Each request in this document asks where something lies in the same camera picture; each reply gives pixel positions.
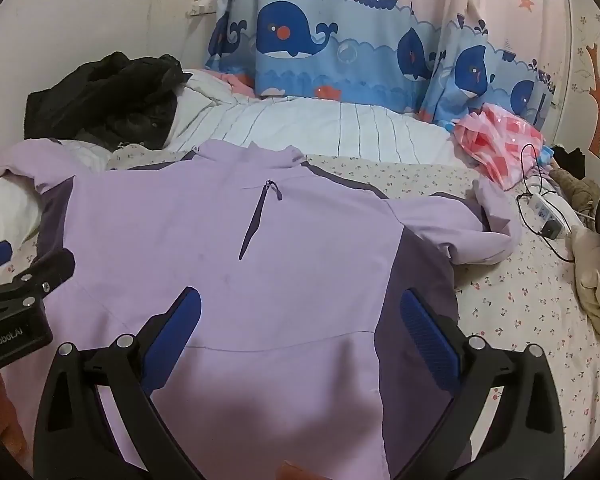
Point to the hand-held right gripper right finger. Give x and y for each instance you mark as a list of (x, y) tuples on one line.
[(425, 332)]

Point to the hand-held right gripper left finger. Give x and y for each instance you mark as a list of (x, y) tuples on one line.
[(177, 330)]

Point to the lilac and purple jacket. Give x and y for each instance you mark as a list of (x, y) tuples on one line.
[(280, 260)]

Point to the beige folded clothes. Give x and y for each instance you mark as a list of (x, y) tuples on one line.
[(597, 280)]

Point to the cherry print bed sheet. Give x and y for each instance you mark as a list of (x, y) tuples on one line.
[(505, 300)]

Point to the black charger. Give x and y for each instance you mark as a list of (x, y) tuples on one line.
[(551, 230)]

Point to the black jacket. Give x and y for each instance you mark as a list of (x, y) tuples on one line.
[(115, 95)]

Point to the pink patterned cloth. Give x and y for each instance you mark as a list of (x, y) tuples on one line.
[(495, 145)]

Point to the tan cloth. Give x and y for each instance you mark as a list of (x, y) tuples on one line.
[(577, 187)]

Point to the white striped duvet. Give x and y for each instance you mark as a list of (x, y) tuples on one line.
[(330, 130)]

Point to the black clothing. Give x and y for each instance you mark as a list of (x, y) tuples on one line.
[(570, 160)]

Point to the whale print curtain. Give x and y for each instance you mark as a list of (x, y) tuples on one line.
[(330, 35)]

